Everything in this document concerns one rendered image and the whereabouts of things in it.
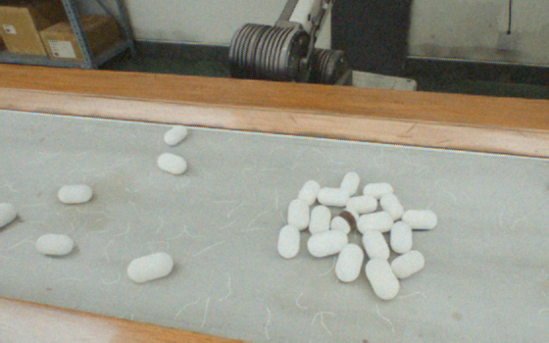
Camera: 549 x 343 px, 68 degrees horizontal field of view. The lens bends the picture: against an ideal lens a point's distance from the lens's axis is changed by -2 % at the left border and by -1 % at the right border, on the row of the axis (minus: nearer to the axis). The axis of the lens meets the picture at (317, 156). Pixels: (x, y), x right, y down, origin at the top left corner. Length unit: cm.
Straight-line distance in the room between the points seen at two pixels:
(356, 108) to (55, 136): 42
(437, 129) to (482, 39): 198
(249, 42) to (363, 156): 36
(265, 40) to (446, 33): 180
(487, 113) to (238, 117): 34
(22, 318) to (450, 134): 47
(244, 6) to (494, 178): 226
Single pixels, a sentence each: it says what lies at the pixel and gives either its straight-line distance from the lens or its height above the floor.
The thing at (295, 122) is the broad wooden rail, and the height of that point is 75.
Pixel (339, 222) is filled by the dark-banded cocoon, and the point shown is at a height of 76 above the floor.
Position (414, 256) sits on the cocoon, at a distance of 37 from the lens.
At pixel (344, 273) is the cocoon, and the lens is 36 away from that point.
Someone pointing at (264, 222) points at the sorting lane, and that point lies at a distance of 42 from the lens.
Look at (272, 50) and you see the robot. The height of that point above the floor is 77.
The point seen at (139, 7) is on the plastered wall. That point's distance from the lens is 297.
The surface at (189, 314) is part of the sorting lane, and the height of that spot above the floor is 74.
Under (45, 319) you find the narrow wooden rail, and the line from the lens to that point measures 38.
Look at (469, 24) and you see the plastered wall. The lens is 247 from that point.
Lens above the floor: 104
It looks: 36 degrees down
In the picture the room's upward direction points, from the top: 1 degrees counter-clockwise
